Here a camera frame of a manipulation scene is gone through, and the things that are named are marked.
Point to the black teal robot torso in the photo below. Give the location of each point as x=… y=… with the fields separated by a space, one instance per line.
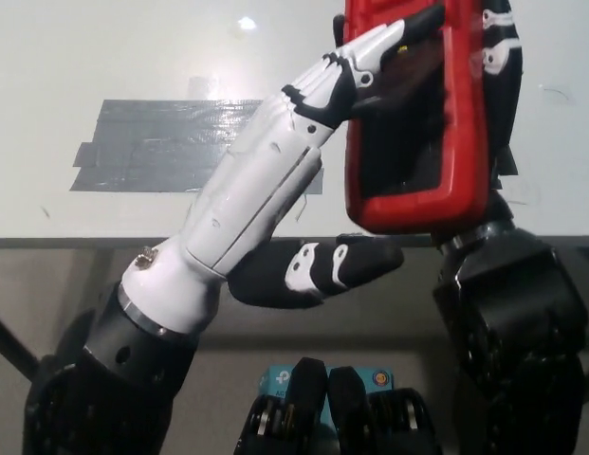
x=313 y=393

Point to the red black digital multimeter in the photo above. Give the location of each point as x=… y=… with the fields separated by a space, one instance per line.
x=465 y=142

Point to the grey duct tape patch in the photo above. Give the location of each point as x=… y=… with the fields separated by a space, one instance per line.
x=147 y=142

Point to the black diagonal table brace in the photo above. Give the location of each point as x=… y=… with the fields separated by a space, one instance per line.
x=12 y=343

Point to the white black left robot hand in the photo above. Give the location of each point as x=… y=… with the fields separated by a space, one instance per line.
x=246 y=189

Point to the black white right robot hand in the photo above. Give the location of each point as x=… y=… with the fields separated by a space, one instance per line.
x=505 y=85

